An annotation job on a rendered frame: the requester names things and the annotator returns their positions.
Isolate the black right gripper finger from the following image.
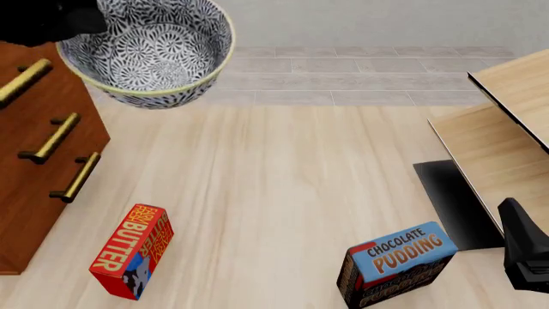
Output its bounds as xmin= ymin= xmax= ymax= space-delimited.
xmin=497 ymin=197 xmax=549 ymax=264

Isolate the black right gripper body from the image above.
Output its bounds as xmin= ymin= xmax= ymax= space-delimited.
xmin=503 ymin=256 xmax=549 ymax=294

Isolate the black white patterned bowl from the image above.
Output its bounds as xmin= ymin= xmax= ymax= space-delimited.
xmin=55 ymin=0 xmax=237 ymax=111

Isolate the brown wooden cabinet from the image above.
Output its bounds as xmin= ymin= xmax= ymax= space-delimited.
xmin=0 ymin=40 xmax=112 ymax=276

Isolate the pale wooden board white edge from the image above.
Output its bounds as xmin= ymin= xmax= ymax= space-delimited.
xmin=426 ymin=101 xmax=549 ymax=239

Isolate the blue chocolate pudding box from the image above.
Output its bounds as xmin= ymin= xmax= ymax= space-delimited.
xmin=335 ymin=221 xmax=458 ymax=309

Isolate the pale wooden board black edge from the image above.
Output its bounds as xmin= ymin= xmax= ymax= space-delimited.
xmin=467 ymin=48 xmax=549 ymax=156

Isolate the red butter box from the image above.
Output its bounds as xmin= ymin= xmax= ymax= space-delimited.
xmin=87 ymin=203 xmax=175 ymax=302

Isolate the brass drawer handle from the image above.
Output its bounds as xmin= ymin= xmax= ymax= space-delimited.
xmin=17 ymin=112 xmax=82 ymax=166
xmin=48 ymin=151 xmax=102 ymax=204
xmin=0 ymin=58 xmax=54 ymax=110

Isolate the wooden drawer with brass handle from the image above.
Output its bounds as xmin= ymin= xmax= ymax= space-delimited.
xmin=0 ymin=41 xmax=81 ymax=138
xmin=0 ymin=112 xmax=112 ymax=276
xmin=0 ymin=82 xmax=98 ymax=207

